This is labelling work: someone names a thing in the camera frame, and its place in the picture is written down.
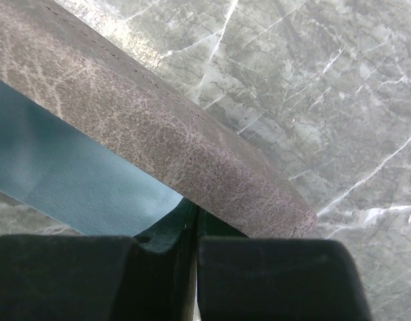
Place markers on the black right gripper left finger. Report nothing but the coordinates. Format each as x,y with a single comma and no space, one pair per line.
145,277

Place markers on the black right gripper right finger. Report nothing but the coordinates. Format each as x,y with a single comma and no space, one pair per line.
243,278

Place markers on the light blue cleaning cloth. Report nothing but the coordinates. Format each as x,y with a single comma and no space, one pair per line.
58,170

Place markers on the grey-brown glasses case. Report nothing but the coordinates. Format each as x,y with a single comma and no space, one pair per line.
82,79

